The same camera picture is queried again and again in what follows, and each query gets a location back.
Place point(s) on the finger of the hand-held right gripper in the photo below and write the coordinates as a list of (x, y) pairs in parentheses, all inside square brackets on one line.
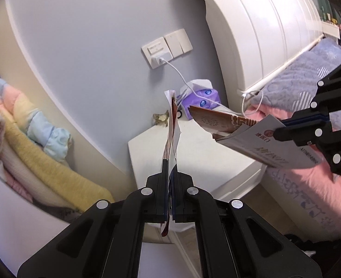
[(323, 98), (297, 134)]

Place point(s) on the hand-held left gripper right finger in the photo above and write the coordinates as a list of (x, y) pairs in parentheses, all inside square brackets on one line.
[(183, 192)]

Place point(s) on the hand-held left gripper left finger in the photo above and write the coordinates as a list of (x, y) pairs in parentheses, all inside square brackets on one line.
[(158, 192)]

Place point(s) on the white printed leaflet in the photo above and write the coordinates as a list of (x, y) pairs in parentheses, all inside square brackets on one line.
[(263, 147)]

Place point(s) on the red white paper packet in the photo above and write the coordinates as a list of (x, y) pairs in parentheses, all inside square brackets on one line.
[(173, 127)]

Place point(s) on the brown printed packet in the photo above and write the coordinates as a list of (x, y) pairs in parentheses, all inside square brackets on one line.
[(213, 120)]

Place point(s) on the grey heart print quilt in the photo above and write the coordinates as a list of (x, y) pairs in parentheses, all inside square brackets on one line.
[(297, 78)]

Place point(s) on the white nightstand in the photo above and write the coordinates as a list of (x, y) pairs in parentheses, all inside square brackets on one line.
[(150, 156)]

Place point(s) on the pink bed sheet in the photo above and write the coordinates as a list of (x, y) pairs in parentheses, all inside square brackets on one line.
[(297, 197)]

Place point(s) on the small toy figurine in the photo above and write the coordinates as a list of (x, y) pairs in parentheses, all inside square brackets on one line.
[(160, 118)]

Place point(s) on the white bed headboard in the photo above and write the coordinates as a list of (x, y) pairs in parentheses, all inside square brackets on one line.
[(260, 34)]

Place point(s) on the purple tissue pack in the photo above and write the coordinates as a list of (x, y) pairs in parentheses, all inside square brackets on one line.
[(203, 97)]

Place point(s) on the pastel puffer jacket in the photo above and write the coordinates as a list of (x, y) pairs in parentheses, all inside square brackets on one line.
[(43, 133)]

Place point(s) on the white charger plug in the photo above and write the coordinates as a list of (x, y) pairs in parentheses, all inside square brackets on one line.
[(158, 61)]

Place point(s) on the white wardrobe door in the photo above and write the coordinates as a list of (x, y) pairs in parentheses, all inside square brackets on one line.
[(11, 223)]

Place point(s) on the white wall socket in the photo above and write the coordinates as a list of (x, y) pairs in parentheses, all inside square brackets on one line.
[(154, 50)]

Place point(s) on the white wall switch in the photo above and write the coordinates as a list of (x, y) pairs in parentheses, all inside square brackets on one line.
[(177, 43)]

